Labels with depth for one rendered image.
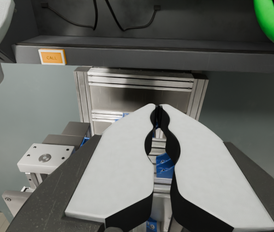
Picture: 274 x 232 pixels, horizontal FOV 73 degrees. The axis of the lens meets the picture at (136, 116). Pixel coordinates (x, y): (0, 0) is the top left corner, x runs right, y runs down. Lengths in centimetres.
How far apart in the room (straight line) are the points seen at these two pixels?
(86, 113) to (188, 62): 106
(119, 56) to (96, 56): 5
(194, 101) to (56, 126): 123
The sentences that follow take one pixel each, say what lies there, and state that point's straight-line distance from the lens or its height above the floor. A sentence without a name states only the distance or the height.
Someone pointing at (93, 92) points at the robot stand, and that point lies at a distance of 130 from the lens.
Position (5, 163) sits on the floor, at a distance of 253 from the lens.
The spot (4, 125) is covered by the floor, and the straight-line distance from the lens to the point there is 213.
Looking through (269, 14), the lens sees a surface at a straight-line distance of 21.
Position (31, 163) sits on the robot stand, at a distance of 62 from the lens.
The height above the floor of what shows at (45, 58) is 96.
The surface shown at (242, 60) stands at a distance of 45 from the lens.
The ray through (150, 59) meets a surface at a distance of 41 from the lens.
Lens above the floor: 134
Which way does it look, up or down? 57 degrees down
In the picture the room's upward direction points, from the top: 174 degrees counter-clockwise
